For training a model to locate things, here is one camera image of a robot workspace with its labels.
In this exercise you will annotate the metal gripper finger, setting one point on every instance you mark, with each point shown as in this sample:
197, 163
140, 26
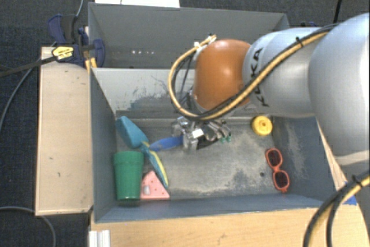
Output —
190, 144
181, 126

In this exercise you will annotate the blue and yellow toy tool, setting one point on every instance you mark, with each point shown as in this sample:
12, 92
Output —
157, 163

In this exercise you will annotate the grey metal bin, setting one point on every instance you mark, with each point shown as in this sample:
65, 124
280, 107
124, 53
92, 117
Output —
219, 170

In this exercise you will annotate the teal rounded block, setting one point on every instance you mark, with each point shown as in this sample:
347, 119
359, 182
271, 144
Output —
130, 132

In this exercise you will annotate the yellow plastic wheel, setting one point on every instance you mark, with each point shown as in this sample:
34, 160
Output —
262, 125

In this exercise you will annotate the pink toy wedge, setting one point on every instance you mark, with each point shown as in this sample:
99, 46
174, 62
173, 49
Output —
153, 188

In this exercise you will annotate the green plastic cup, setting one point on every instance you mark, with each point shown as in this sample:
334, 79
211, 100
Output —
127, 176

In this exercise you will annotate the red sunglasses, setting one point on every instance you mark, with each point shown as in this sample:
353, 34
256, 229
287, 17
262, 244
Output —
278, 168

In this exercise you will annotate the pale wood board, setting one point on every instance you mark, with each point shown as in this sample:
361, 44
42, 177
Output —
65, 136

